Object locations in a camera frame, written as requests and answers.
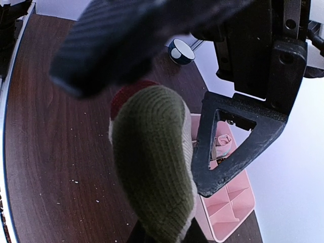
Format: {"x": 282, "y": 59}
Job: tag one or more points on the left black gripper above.
{"x": 262, "y": 49}

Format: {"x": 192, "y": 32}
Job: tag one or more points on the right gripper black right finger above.
{"x": 194, "y": 234}

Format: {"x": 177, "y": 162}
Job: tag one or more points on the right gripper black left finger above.
{"x": 138, "y": 234}

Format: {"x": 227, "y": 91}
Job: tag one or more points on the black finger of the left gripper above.
{"x": 264, "y": 124}
{"x": 114, "y": 42}

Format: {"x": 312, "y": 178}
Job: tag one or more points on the pink divided organizer box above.
{"x": 221, "y": 214}

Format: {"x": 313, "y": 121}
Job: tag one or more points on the striped beige green sock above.
{"x": 150, "y": 134}

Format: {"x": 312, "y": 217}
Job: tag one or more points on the rolled socks in box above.
{"x": 221, "y": 147}

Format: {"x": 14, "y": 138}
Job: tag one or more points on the dark bowl white inside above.
{"x": 180, "y": 52}

